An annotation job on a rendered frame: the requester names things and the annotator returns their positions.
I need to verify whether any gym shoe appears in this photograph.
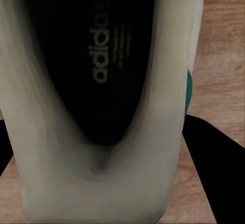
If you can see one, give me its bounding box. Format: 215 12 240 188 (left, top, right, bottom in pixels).
0 0 204 224

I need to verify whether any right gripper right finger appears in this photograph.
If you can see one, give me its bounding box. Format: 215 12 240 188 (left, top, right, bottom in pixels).
182 114 245 224

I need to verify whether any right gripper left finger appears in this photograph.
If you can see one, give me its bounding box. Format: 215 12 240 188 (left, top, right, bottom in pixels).
0 119 14 176

